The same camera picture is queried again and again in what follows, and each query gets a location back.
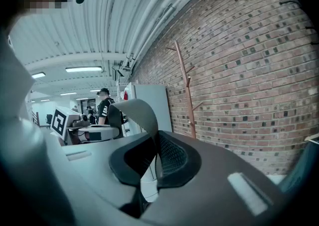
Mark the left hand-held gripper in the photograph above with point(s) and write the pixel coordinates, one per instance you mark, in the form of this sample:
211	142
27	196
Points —
59	122

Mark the ceiling light panel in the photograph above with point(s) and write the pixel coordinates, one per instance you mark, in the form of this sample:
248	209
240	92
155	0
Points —
83	69
68	93
38	75

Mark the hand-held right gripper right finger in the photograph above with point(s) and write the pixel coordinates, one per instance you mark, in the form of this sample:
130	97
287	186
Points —
211	202

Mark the wooden coat rack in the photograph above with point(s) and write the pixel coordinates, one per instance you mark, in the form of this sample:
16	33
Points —
187	87

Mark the white metal cabinet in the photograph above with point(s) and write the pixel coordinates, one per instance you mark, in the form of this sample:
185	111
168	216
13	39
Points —
152	105

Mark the person's beige shirt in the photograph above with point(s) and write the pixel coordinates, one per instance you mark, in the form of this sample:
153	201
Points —
12	77

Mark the white ceiling pipes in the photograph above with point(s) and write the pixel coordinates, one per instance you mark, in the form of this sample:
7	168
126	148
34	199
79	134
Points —
159	3

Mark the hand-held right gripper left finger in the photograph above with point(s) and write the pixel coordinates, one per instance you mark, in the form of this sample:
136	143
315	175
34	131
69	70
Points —
84	177

